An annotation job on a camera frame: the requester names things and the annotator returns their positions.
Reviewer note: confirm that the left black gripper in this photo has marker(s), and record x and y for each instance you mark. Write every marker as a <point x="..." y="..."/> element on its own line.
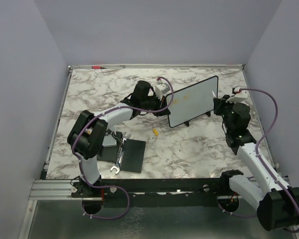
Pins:
<point x="161" y="104"/>

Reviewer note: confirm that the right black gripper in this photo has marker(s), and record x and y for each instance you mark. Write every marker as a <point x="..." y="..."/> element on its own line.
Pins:
<point x="219" y="103"/>

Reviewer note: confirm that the yellow marker cap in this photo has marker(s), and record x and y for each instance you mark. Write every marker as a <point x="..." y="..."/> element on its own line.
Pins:
<point x="155" y="132"/>

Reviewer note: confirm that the black framed whiteboard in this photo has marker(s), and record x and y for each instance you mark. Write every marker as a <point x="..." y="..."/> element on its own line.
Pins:
<point x="191" y="101"/>

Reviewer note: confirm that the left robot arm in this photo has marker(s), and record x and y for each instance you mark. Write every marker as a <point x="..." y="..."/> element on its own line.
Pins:
<point x="93" y="136"/>

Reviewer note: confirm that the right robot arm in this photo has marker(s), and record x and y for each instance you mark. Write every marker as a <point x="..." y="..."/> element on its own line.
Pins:
<point x="275" y="201"/>

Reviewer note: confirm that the silver wrench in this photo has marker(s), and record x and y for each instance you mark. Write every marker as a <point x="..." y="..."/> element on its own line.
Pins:
<point x="121" y="142"/>

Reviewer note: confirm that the black square mat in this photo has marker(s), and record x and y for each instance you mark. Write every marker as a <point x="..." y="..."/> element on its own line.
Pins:
<point x="133" y="155"/>

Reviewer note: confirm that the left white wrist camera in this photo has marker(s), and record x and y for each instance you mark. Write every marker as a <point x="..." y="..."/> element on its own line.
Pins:
<point x="161" y="89"/>

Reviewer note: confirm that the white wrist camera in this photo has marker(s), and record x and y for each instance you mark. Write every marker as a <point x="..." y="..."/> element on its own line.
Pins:
<point x="238" y="95"/>
<point x="161" y="89"/>

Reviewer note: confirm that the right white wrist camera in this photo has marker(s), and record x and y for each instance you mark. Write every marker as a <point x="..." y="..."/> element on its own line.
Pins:
<point x="238" y="95"/>

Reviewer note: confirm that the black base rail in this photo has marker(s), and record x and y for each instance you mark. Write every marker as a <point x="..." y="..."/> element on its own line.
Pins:
<point x="152" y="193"/>

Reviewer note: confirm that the red marker on rail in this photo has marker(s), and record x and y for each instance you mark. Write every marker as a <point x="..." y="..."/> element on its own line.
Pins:
<point x="98" y="67"/>

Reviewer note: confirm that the aluminium table frame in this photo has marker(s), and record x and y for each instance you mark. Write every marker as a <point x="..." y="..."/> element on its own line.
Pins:
<point x="197" y="150"/>

